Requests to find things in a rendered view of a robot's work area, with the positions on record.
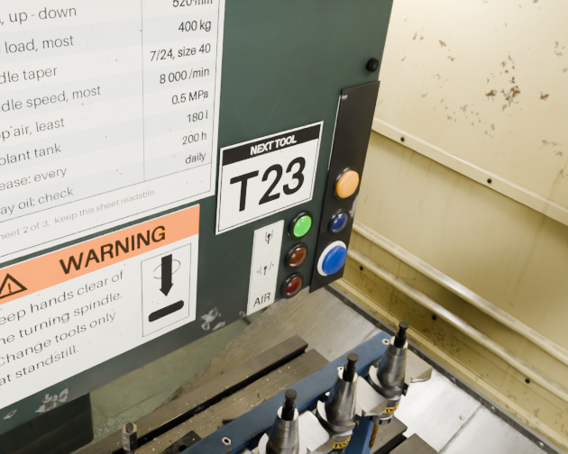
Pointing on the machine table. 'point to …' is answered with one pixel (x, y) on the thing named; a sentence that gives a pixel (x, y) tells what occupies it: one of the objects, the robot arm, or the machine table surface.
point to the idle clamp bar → (182, 443)
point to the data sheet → (93, 115)
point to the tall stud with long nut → (130, 438)
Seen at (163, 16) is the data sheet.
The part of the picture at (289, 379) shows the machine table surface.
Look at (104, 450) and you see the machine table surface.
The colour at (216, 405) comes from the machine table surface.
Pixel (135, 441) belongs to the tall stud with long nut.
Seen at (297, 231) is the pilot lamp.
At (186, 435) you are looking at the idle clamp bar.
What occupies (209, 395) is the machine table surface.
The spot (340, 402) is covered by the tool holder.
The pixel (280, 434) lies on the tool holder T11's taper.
